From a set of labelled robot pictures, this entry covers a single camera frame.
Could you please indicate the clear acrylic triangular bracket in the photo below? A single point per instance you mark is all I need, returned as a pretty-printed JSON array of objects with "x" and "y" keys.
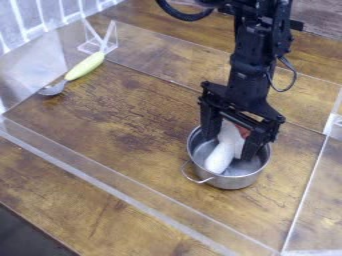
[{"x": 99, "y": 43}]

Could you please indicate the silver steel pot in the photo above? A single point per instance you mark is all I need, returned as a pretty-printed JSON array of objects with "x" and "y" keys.
[{"x": 240, "y": 175}]

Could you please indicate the spoon with yellow-green handle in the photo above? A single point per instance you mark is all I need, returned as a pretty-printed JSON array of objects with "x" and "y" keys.
[{"x": 81, "y": 69}]

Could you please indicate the clear acrylic barrier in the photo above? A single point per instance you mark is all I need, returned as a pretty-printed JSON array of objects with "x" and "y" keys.
[{"x": 117, "y": 128}]

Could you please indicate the black strip on table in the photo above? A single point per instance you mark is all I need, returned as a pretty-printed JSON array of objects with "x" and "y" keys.
[{"x": 297, "y": 25}]

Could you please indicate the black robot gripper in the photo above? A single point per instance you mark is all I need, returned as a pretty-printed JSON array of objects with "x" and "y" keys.
[{"x": 241, "y": 101}]

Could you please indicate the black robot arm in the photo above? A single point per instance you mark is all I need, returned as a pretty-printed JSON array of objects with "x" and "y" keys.
[{"x": 262, "y": 42}]

